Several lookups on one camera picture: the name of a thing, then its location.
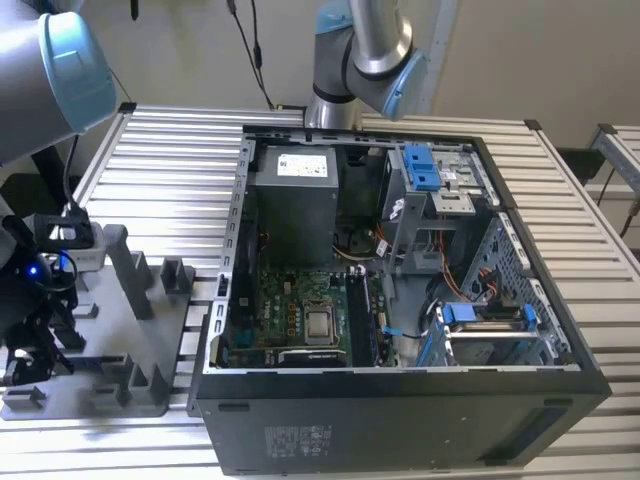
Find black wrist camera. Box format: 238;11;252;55
33;213;97;250

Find green motherboard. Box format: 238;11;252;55
222;219;401;370

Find orange wire bundle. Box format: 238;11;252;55
432;227;501;306

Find metal optical drive cage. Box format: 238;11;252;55
382;142;501;276

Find silver CPU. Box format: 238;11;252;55
305;309;335;339

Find black PC case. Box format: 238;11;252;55
187;123;614;476

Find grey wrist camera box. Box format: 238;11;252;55
63;244;107;275

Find blue ended data wire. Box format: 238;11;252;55
381;324;426;342

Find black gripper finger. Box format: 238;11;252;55
27;298;77;377
0;344;39;388

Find thin black wall cable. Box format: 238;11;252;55
108;69;132;104

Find hard disk in blue carrier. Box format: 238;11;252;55
419;302;544;369

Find installed RAM stick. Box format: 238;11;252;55
363;272;381;366

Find black slanted post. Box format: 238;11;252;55
29;142;69;177

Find CPU socket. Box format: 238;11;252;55
299;298;340;347

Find black graphics card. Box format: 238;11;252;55
277;348;349;369

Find black box beside table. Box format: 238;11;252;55
557;147;606;181

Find metal slat side table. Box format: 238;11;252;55
589;123;640;201

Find grey power supply unit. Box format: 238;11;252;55
247;144;341;269

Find blue RAM stick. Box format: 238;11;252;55
64;353;129;365

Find grey parts rack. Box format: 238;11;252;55
0;223;197;421

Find perforated metal disk bay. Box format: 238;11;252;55
459;212;571;361

